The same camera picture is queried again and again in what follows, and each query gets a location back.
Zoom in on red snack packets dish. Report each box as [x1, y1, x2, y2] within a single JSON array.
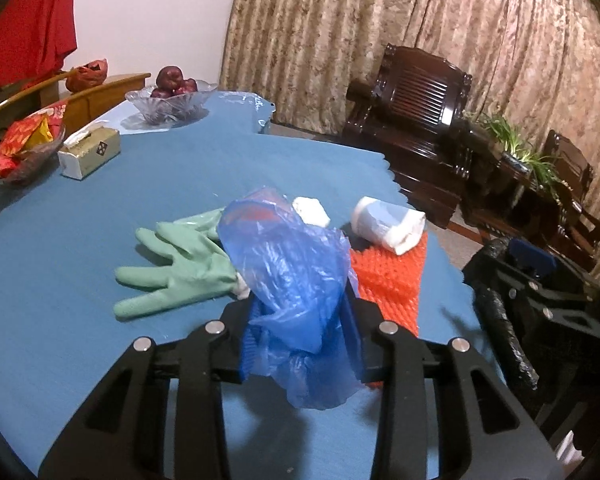
[[0, 101, 68, 188]]

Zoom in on tissue box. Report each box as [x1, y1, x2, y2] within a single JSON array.
[[57, 122, 121, 181]]

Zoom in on red ornament on sideboard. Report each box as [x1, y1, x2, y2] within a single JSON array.
[[66, 58, 108, 93]]

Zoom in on patterned beige curtain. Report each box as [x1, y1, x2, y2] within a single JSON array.
[[218, 0, 600, 221]]

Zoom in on black trash bin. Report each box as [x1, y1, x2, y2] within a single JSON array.
[[463, 237, 539, 393]]

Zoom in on red apples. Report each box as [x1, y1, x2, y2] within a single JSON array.
[[150, 65, 198, 99]]

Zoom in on dark wooden armchair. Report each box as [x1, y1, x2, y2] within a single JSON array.
[[341, 44, 472, 229], [543, 130, 600, 273]]

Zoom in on dark wooden side table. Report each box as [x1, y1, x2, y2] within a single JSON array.
[[460, 122, 559, 249]]

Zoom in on white blue paper cup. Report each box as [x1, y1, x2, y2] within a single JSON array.
[[350, 196, 426, 256]]

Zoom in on blue plastic bag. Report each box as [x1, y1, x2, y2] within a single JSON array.
[[218, 188, 361, 410]]

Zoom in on white tissue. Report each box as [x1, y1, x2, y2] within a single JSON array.
[[292, 196, 330, 228]]

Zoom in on green rubber glove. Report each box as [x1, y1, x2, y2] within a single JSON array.
[[174, 208, 224, 242], [114, 221, 250, 321]]

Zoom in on glass fruit bowl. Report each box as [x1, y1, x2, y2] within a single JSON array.
[[124, 79, 218, 126]]

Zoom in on green potted plant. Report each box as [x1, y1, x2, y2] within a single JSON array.
[[463, 112, 559, 197]]

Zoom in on red cloth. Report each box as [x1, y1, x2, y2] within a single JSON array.
[[0, 0, 76, 87]]

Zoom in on orange bubble mesh mat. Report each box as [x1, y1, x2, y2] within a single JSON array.
[[350, 233, 428, 336]]

